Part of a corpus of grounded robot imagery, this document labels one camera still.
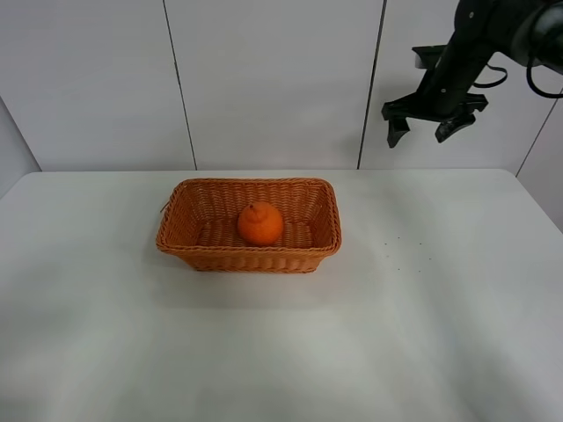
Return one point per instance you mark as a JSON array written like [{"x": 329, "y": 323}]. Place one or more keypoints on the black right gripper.
[{"x": 481, "y": 29}]

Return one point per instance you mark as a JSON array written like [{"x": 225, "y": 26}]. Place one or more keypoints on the orange with knobbed top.
[{"x": 260, "y": 223}]

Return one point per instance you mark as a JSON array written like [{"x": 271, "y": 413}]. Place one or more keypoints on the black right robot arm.
[{"x": 547, "y": 52}]

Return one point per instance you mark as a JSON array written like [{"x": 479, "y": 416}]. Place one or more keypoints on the orange wicker basket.
[{"x": 199, "y": 224}]

